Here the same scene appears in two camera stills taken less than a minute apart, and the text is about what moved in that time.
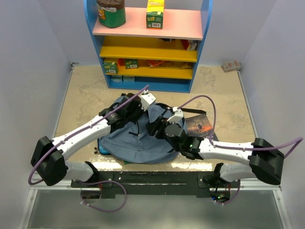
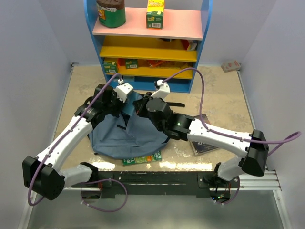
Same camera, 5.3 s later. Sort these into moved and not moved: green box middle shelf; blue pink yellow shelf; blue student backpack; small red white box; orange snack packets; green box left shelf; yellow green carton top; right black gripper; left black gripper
Moved: blue student backpack; left black gripper; right black gripper
Not moved: green box left shelf; green box middle shelf; yellow green carton top; small red white box; blue pink yellow shelf; orange snack packets
